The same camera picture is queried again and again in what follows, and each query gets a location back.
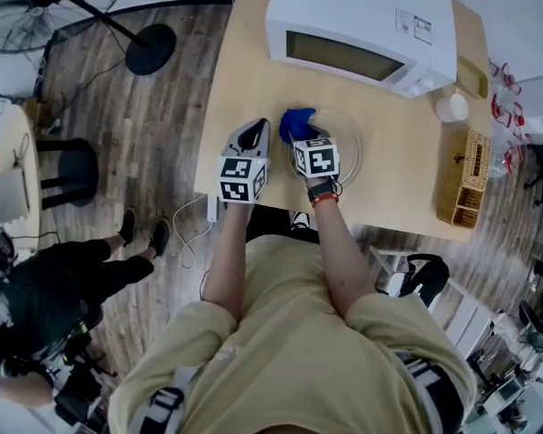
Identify red wristband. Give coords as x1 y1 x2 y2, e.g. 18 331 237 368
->
310 192 340 208

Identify black wristwatch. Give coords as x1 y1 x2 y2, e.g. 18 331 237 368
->
306 179 338 201

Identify tan tray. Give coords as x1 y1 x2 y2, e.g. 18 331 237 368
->
455 54 489 100

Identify black standing fan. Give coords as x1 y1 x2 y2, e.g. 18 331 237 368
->
0 0 178 77

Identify clear jugs with red handles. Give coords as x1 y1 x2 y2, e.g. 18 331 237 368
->
487 59 532 178

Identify clear glass plate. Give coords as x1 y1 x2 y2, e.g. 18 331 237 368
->
280 106 365 188

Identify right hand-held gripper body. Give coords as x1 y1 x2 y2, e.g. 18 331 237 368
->
290 136 342 180

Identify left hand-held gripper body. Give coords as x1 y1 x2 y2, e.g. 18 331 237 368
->
216 145 272 205

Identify white cup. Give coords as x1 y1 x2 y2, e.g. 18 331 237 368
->
435 89 470 124

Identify blue cloth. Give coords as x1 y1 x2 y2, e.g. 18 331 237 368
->
278 107 318 144

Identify black round stool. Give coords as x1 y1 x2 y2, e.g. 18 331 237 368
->
35 137 99 211

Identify white power cable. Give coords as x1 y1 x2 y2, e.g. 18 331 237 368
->
171 192 218 270

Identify person's left forearm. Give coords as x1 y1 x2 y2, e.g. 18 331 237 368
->
202 201 254 325

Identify wicker tissue box organizer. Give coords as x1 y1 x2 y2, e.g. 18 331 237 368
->
435 127 492 230

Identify round white table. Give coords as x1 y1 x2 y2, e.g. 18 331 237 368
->
0 99 42 252

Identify person's beige shirt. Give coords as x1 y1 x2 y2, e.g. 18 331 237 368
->
108 235 478 434

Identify white microwave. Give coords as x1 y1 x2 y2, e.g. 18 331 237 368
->
265 0 459 99

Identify person's black trousers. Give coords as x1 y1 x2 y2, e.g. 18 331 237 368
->
245 205 320 246

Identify white chair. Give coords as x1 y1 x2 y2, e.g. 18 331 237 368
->
370 246 498 356

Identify person's right forearm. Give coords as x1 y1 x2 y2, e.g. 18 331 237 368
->
304 174 376 325

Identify grey laptop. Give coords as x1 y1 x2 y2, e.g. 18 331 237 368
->
0 167 31 223

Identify black waist bag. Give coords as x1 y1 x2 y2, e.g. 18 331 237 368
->
397 253 451 309

